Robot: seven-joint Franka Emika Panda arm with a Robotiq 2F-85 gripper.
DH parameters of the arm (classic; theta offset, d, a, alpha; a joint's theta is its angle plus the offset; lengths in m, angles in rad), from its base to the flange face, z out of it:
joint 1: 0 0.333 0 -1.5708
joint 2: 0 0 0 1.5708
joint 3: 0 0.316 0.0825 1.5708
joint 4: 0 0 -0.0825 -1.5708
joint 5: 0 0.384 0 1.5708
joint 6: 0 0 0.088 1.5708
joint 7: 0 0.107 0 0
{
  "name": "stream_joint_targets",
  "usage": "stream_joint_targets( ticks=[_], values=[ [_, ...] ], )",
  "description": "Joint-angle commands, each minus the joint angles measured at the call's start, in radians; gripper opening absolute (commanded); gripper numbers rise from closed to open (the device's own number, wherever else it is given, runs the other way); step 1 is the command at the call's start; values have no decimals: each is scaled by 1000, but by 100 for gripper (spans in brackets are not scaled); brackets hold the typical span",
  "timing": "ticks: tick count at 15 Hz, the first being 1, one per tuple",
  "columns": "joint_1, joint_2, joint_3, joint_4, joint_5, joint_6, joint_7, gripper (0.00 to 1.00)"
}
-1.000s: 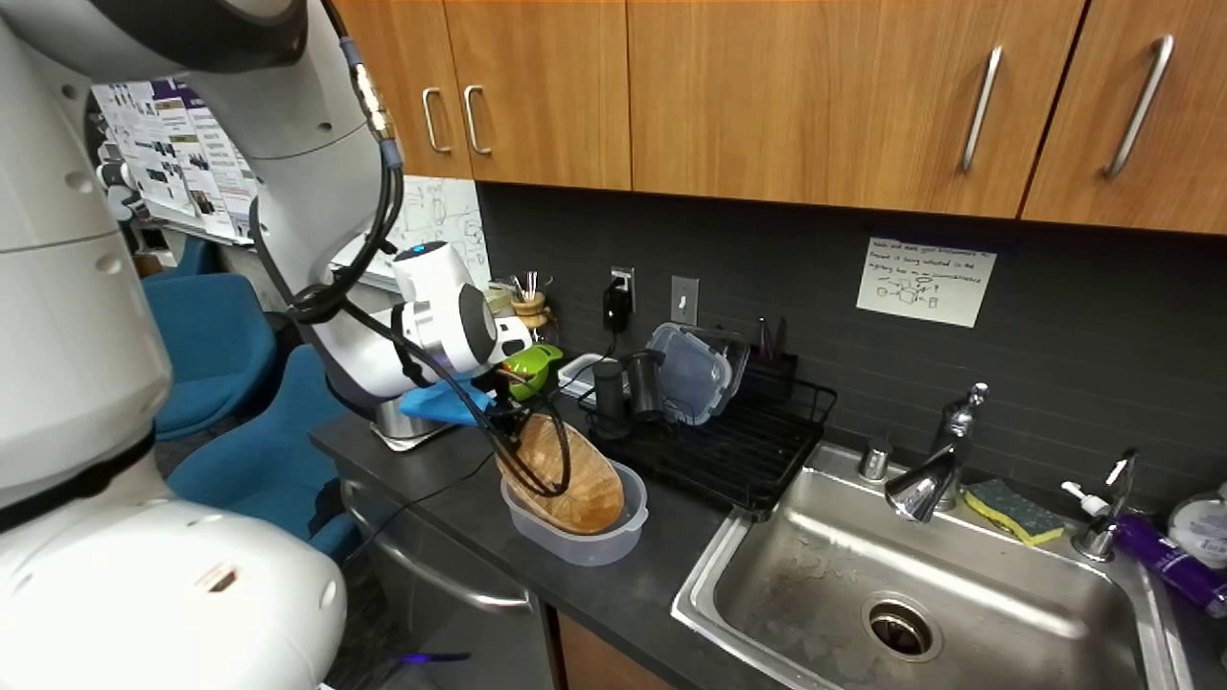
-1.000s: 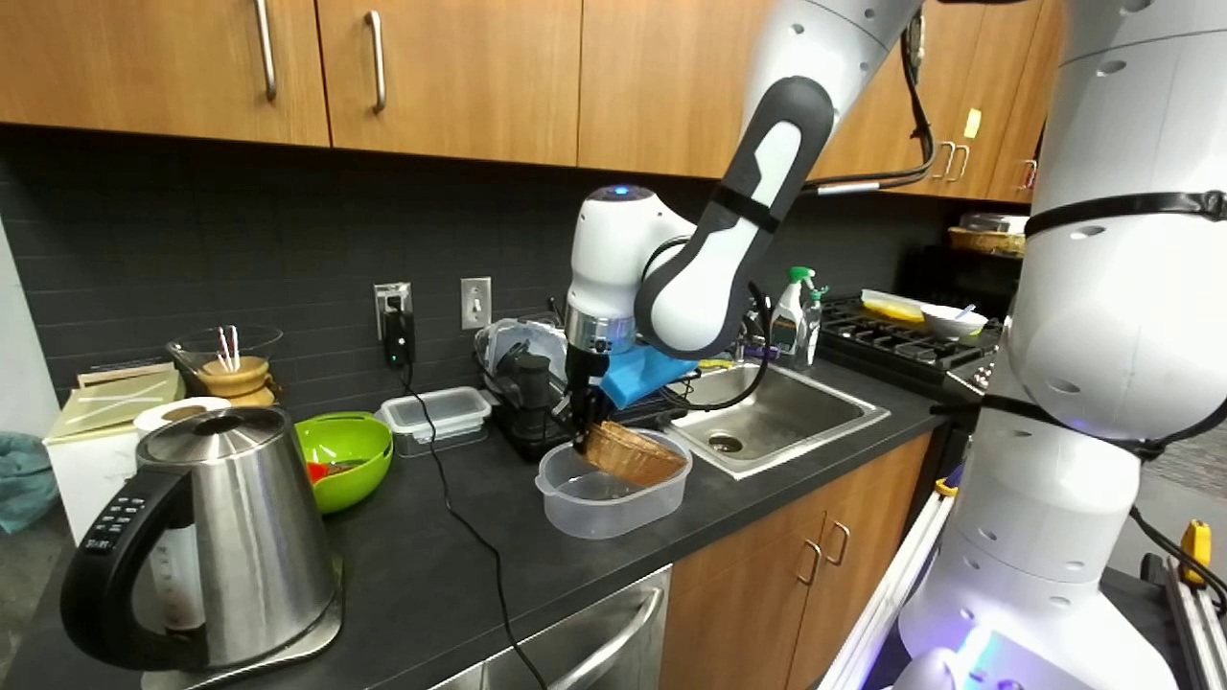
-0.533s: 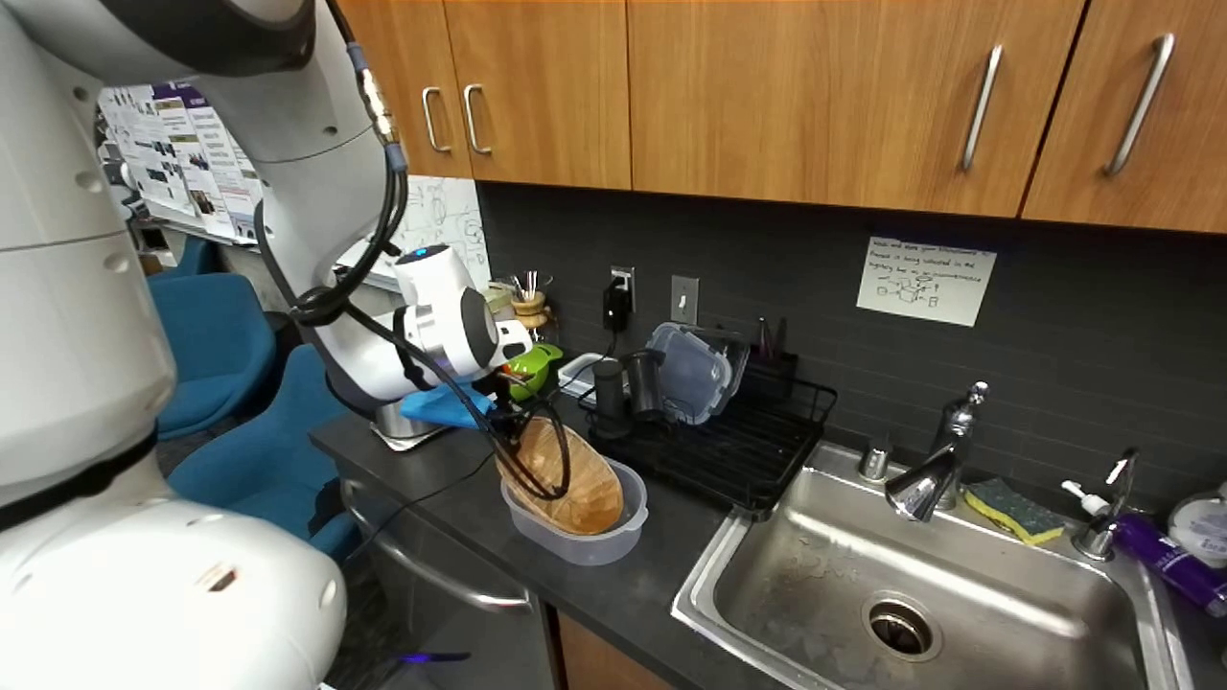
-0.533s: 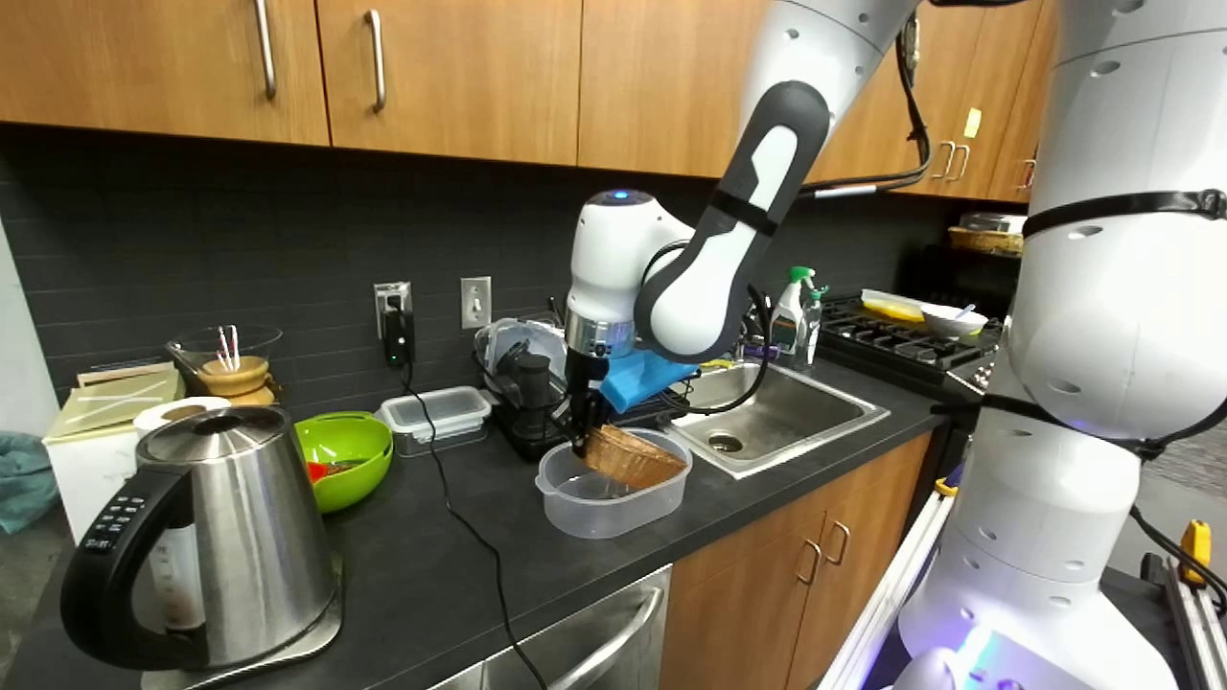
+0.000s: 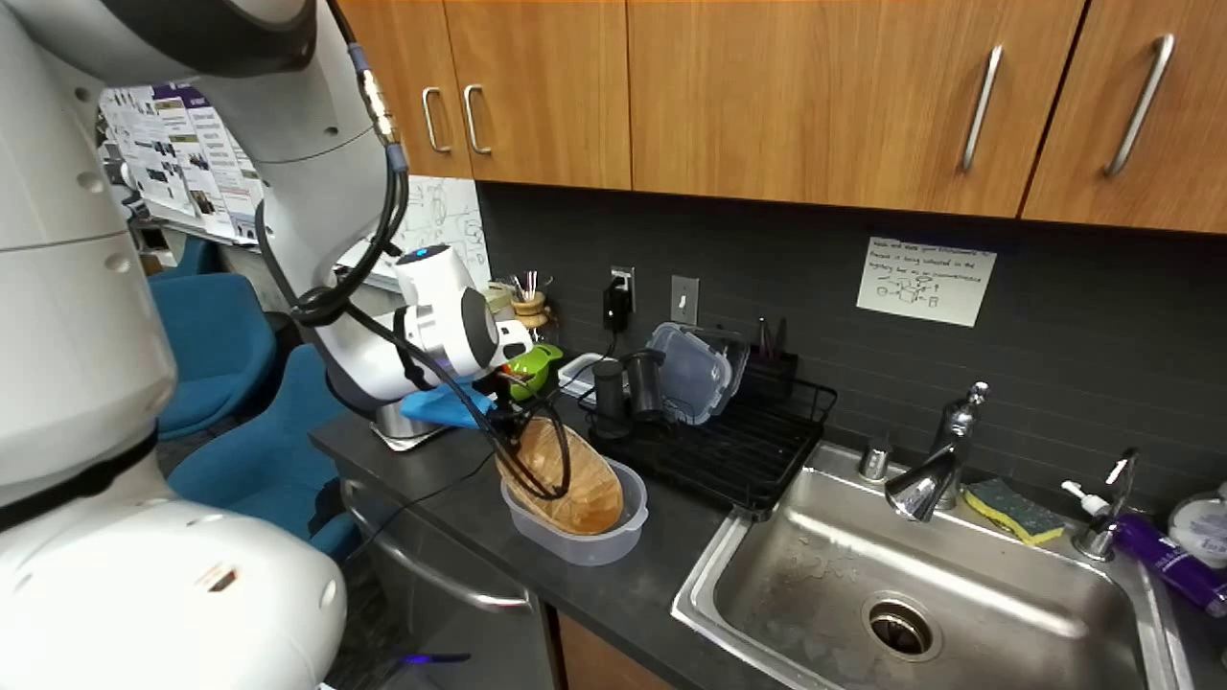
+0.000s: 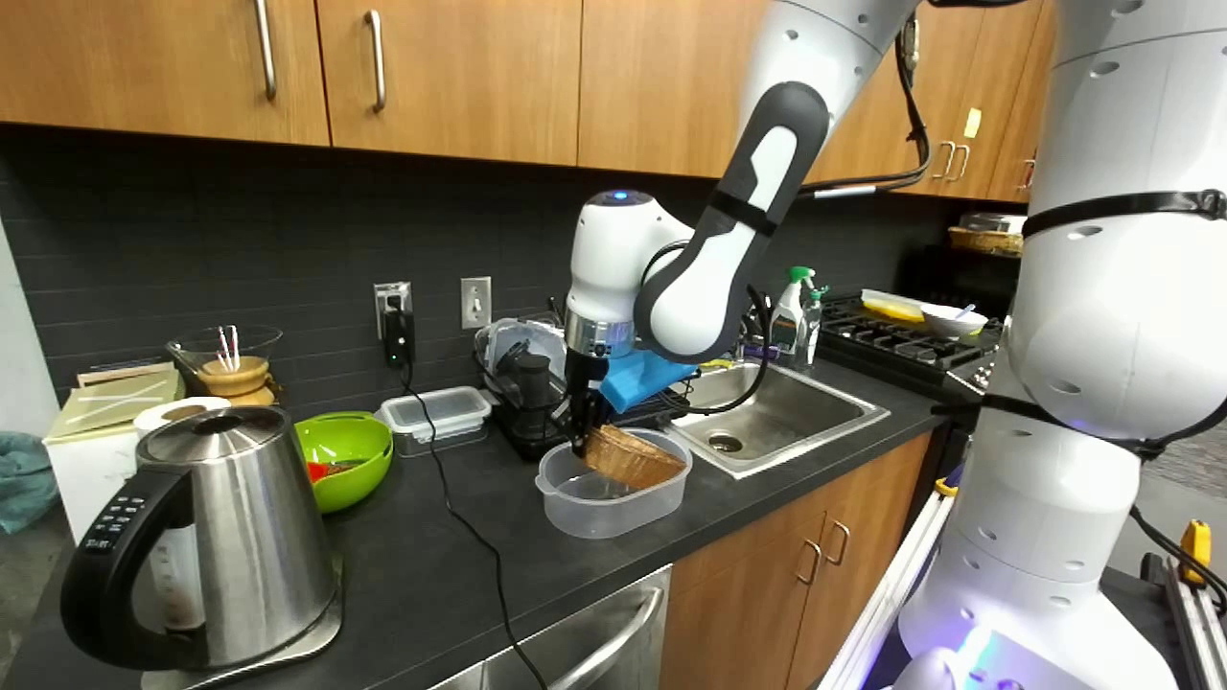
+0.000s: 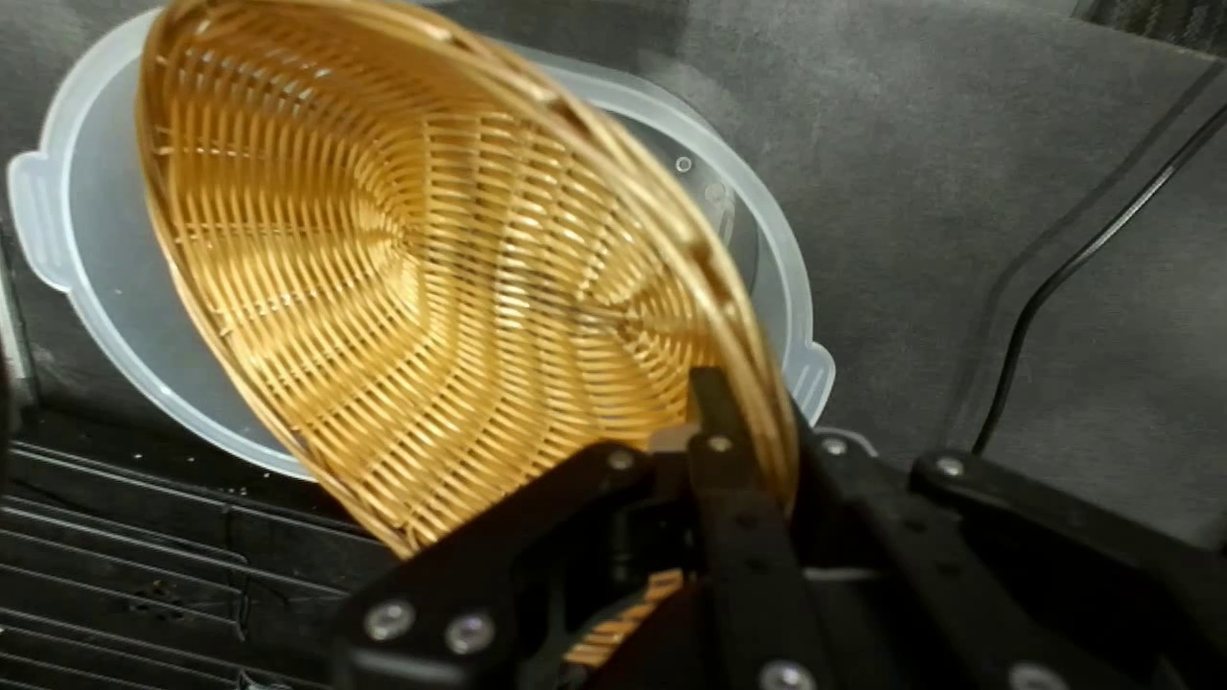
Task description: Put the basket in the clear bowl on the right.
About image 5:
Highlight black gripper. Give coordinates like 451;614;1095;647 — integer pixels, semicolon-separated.
483;367;547;467

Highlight woven wicker basket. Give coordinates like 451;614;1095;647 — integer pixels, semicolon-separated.
508;412;627;536

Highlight clear plastic oval bowl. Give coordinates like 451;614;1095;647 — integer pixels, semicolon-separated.
496;453;652;569

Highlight blue plastic wrist attachment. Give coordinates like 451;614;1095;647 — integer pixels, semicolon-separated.
399;379;497;433

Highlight black mug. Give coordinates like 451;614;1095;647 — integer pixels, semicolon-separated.
586;355;639;433

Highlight glass jar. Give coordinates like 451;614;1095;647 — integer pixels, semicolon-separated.
507;269;557;332

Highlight black power plug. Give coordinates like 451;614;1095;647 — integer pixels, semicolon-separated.
600;280;639;337

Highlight bluish clear container lids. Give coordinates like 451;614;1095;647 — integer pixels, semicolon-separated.
639;318;741;430

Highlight stainless steel dishwasher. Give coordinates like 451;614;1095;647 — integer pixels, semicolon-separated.
333;473;560;690

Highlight wooden lower cabinet door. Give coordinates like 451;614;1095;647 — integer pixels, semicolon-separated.
552;605;684;690

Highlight wooden cabinet door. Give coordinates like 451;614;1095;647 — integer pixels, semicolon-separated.
622;0;1087;222
333;0;461;185
441;0;632;190
1016;0;1227;238
552;605;684;690

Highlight blue office chair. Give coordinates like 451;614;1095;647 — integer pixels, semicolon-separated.
170;342;377;558
143;238;281;439

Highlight wooden upper cabinet door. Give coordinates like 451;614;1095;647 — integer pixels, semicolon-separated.
333;0;461;185
622;0;1087;222
1016;0;1227;238
441;0;632;190

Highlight chrome sink faucet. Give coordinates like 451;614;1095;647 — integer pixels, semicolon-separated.
883;379;995;525

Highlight stainless steel sink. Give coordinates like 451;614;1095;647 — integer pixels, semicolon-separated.
666;438;1200;690

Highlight paper poster board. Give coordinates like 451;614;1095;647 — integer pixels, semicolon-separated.
92;80;275;249

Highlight green yellow sponge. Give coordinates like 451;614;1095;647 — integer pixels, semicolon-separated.
956;473;1072;553

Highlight wall power outlet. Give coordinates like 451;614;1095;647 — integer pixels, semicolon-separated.
600;259;639;337

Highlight wall light switch plate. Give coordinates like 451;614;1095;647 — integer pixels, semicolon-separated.
666;273;707;332

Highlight black wire dish rack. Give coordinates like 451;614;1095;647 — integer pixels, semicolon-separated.
579;342;845;517

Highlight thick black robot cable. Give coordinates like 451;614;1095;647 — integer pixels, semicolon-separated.
250;72;576;507

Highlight metal cabinet handle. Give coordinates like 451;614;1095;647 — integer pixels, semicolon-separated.
956;43;1011;178
419;80;457;159
461;80;497;159
1099;29;1179;185

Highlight white paper wall sign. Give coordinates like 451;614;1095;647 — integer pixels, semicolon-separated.
851;233;1002;330

